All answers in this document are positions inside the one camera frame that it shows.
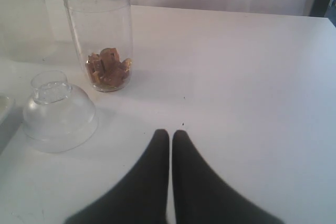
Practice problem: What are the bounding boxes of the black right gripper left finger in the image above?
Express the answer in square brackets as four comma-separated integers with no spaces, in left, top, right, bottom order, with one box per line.
[65,129,170,223]

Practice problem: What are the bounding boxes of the clear dome shaker lid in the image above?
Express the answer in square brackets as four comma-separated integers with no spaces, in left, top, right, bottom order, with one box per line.
[22,70,99,153]

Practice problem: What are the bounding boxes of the brown chunks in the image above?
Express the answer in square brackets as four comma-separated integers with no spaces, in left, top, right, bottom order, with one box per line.
[85,48,132,92]

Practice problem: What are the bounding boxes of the translucent white plastic container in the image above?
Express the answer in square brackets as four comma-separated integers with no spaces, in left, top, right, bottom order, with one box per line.
[1,0,56,62]

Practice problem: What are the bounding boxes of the clear plastic shaker cup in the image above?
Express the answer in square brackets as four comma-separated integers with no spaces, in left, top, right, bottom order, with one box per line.
[64,0,133,89]

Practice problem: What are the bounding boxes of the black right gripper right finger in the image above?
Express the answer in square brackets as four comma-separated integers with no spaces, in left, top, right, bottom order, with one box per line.
[172,130,282,223]

